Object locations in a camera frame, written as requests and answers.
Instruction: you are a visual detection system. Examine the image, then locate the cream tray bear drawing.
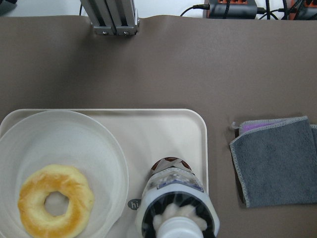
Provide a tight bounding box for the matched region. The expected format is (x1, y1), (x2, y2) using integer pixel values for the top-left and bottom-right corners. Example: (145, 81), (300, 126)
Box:
(13, 109), (209, 238)

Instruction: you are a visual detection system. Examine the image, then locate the glazed ring donut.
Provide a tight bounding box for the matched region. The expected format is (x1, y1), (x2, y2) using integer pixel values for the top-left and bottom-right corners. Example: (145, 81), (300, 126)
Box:
(18, 165), (95, 238)

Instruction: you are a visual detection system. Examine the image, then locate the grey folded cloth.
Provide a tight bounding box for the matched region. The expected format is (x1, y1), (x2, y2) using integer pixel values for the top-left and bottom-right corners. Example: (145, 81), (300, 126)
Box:
(230, 116), (317, 208)

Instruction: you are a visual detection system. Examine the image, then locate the aluminium frame post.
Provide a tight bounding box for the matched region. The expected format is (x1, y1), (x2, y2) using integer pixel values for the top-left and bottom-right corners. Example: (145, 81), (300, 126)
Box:
(81, 0), (140, 36)

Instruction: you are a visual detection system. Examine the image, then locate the tea bottle rack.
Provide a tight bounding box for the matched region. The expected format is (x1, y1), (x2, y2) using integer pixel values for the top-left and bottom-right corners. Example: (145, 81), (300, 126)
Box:
(135, 157), (220, 238)

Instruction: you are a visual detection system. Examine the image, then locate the white round plate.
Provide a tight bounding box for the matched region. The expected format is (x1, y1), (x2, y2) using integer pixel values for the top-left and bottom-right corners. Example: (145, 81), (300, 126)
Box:
(0, 110), (129, 238)

